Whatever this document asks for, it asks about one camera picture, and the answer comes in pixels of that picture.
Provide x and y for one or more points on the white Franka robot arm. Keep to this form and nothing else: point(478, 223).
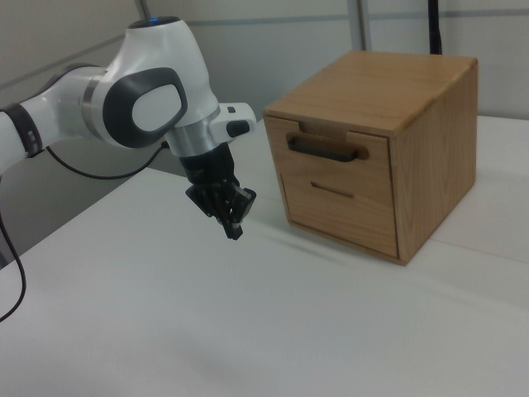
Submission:
point(157, 103)

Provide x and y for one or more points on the wooden drawer with slot grip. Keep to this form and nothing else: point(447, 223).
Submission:
point(343, 215)

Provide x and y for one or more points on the black camera pole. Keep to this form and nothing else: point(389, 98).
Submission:
point(435, 25)

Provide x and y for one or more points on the wooden cabinet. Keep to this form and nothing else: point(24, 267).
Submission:
point(434, 165)

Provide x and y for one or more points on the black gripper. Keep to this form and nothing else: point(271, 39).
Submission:
point(208, 167)

